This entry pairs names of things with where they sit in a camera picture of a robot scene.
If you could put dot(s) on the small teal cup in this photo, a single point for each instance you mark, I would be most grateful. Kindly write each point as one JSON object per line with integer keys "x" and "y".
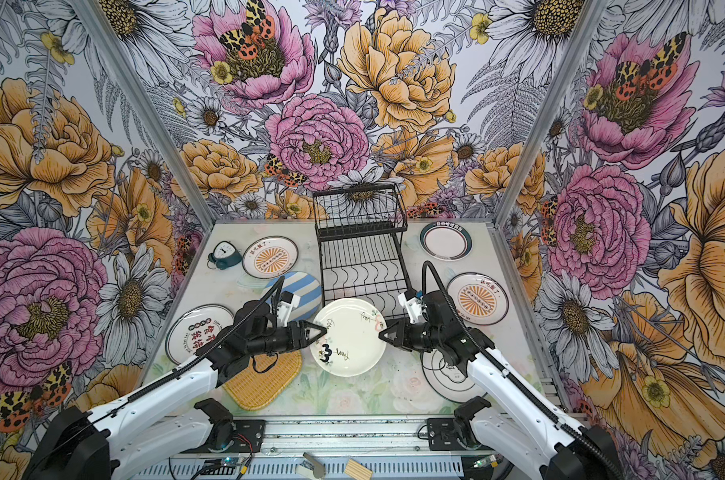
{"x": 224, "y": 256}

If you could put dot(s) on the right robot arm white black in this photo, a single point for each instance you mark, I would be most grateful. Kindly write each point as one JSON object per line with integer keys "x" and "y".
{"x": 571, "y": 450}

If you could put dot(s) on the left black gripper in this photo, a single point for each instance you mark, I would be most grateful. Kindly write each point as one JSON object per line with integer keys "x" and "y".
{"x": 292, "y": 327}

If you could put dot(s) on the orange sunburst plate right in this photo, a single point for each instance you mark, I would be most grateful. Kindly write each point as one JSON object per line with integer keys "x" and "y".
{"x": 478, "y": 299}

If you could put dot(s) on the white floral plate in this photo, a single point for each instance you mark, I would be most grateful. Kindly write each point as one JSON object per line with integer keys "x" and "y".
{"x": 352, "y": 346}

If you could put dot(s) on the white plate red characters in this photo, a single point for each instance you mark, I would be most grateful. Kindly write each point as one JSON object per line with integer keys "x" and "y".
{"x": 194, "y": 329}

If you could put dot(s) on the aluminium front rail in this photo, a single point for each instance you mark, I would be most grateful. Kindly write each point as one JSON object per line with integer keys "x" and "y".
{"x": 361, "y": 436}

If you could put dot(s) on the blue white striped plate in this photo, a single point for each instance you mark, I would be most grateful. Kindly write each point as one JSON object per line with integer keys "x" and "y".
{"x": 308, "y": 289}

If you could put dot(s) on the yellow woven square plate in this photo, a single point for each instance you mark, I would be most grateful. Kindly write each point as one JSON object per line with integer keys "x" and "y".
{"x": 264, "y": 380}

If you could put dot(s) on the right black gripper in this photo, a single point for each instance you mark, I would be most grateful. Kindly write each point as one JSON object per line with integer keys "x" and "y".
{"x": 393, "y": 329}

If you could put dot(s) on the orange sunburst plate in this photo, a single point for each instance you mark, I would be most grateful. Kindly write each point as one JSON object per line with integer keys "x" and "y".
{"x": 270, "y": 257}
{"x": 478, "y": 299}

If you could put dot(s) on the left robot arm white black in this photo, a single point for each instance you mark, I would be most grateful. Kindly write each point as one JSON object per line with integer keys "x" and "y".
{"x": 172, "y": 414}

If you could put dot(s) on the small green rimmed plate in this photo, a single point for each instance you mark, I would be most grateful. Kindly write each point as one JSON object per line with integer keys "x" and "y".
{"x": 445, "y": 241}

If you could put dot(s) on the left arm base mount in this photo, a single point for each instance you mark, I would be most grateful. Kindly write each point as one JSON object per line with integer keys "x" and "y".
{"x": 248, "y": 435}

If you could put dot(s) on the grey clip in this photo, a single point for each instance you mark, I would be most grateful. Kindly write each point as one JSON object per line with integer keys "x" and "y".
{"x": 311, "y": 468}

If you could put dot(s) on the orange sunburst plate left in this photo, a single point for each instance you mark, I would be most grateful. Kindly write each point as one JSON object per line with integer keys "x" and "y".
{"x": 270, "y": 257}

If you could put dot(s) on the black wire dish rack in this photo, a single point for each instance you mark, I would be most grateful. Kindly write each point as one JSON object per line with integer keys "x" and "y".
{"x": 359, "y": 231}

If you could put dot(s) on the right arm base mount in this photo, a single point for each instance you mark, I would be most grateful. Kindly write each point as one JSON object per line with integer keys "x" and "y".
{"x": 449, "y": 434}

